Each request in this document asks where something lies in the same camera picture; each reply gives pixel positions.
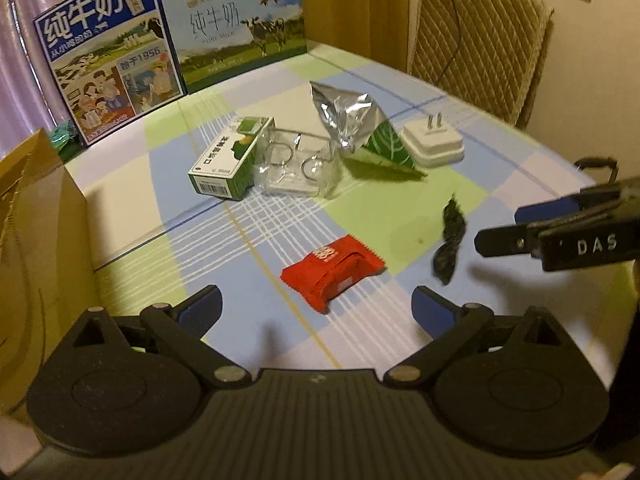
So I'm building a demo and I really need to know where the cow pure milk box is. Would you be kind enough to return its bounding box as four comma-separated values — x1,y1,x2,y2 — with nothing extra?
163,0,307,93

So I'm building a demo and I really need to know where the quilted olive chair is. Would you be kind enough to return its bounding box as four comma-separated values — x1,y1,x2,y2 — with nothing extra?
409,0,553,130

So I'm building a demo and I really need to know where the checked tablecloth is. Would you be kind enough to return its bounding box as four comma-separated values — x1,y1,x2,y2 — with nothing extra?
67,46,636,382

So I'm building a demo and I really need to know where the white power plug adapter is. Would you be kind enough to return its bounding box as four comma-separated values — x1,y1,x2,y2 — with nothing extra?
400,113,464,168

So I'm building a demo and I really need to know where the green white oral medicine box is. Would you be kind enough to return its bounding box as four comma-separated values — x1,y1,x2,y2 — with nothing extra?
188,116,276,200

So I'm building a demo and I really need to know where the cartoon milk carton box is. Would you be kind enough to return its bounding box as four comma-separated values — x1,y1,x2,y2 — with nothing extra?
34,0,186,146

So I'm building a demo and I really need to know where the brown cardboard box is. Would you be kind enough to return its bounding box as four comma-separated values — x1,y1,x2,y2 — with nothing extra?
1,132,100,418

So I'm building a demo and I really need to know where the red snack packet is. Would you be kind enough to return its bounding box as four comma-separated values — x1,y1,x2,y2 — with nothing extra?
280,235,385,314

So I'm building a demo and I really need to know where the green plastic package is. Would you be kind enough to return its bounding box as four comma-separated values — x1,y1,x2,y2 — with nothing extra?
48,120,87,162

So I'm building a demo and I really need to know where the silver green leaf foil bag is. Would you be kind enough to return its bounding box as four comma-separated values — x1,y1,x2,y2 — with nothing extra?
310,81,425,179

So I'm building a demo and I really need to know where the black hanging power cord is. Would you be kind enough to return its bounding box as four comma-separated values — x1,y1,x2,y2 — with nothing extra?
434,0,464,89

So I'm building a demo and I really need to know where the clear blister pack with hooks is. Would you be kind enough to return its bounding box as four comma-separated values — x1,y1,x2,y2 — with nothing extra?
254,128,340,197

